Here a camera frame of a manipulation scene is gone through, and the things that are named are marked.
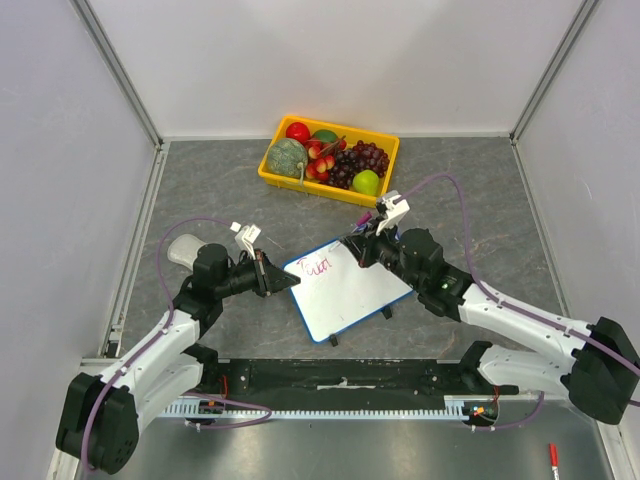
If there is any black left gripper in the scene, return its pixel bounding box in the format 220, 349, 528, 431
216, 249, 299, 299

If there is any purple capped whiteboard marker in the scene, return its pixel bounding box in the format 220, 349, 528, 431
329, 211, 373, 250

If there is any blue framed whiteboard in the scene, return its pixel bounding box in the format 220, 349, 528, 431
283, 239, 413, 343

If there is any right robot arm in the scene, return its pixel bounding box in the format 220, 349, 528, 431
340, 226, 639, 425

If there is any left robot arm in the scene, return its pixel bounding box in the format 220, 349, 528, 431
55, 234, 300, 474

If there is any white whiteboard eraser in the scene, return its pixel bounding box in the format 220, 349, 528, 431
167, 234, 205, 270

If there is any green pear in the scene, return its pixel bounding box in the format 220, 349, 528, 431
352, 169, 380, 196

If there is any dark purple grape bunch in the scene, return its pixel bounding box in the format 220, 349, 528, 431
326, 140, 390, 189

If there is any red cherries cluster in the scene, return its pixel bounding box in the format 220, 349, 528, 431
305, 137, 347, 184

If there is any yellow plastic fruit tray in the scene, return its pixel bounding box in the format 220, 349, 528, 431
258, 115, 400, 208

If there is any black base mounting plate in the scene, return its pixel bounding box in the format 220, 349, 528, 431
198, 359, 519, 412

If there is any green mango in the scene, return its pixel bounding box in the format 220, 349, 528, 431
312, 129, 338, 143

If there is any green netted melon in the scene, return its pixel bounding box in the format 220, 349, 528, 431
266, 138, 308, 178

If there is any red apple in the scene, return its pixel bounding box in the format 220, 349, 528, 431
285, 122, 311, 144

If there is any red marker pen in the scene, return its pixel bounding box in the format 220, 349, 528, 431
549, 443, 560, 480

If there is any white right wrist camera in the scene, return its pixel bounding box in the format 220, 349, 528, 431
375, 190, 410, 236

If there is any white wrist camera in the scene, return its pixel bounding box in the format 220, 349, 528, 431
375, 190, 410, 236
230, 222, 261, 260

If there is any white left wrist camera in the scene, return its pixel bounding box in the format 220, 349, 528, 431
230, 222, 261, 260

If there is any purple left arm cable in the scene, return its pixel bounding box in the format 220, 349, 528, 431
79, 216, 275, 474

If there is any light blue cable duct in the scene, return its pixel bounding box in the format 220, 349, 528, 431
158, 396, 489, 421

